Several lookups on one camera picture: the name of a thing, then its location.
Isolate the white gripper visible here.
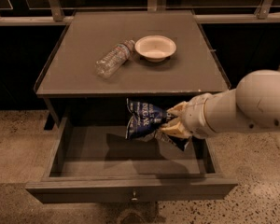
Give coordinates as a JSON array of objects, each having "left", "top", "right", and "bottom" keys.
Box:
[{"left": 160, "top": 93, "right": 216, "bottom": 139}]

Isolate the blue chip bag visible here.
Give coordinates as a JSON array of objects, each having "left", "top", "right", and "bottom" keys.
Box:
[{"left": 126, "top": 99, "right": 189, "bottom": 151}]

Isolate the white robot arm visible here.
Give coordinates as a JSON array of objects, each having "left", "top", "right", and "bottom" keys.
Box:
[{"left": 161, "top": 65, "right": 280, "bottom": 139}]

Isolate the small metal drawer knob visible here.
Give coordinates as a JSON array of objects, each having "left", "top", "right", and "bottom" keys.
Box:
[{"left": 131, "top": 190, "right": 138, "bottom": 203}]

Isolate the open grey top drawer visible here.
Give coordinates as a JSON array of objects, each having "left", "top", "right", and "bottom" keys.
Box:
[{"left": 26, "top": 117, "right": 237, "bottom": 203}]

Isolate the grey cabinet with counter top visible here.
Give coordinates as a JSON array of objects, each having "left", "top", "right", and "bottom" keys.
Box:
[{"left": 35, "top": 11, "right": 231, "bottom": 123}]

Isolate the white shallow bowl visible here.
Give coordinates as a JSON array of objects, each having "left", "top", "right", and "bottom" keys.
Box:
[{"left": 134, "top": 35, "right": 176, "bottom": 63}]

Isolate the clear plastic water bottle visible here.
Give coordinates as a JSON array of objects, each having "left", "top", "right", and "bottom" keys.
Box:
[{"left": 95, "top": 40, "right": 135, "bottom": 78}]

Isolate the metal railing frame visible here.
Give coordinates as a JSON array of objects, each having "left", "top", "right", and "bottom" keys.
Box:
[{"left": 0, "top": 0, "right": 280, "bottom": 26}]

